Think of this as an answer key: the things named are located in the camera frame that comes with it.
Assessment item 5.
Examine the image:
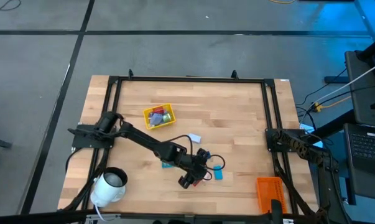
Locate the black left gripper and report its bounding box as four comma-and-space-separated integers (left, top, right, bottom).
178, 148, 211, 190

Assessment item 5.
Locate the yellow plastic basket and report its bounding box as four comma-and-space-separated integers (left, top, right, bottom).
142, 103, 177, 131

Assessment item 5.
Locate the lavender power adapter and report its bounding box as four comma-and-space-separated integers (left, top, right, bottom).
149, 113, 164, 126

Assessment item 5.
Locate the orange plastic basket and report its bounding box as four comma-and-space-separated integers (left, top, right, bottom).
255, 176, 288, 215

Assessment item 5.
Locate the light blue box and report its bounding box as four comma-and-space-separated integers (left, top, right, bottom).
300, 123, 324, 149

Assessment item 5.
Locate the black diagonal desk leg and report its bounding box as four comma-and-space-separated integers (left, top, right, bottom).
304, 109, 356, 146

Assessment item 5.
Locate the black laptop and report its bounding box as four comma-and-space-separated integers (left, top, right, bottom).
343, 123, 375, 200

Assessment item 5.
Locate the black side desk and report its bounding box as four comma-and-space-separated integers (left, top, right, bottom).
344, 49, 375, 129

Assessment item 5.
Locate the black desk foot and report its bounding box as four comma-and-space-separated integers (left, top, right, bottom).
324, 75, 350, 85

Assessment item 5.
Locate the black horizontal beam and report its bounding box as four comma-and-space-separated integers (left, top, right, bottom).
0, 208, 375, 224

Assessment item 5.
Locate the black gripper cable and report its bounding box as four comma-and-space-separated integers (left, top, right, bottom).
164, 134, 226, 182

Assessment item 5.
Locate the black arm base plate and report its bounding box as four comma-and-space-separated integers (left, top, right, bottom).
67, 123, 117, 149
264, 128, 310, 153

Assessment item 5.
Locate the black table frame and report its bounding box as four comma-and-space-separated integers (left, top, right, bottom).
58, 68, 320, 218

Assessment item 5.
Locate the white lamp cable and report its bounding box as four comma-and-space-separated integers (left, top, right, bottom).
95, 203, 109, 222

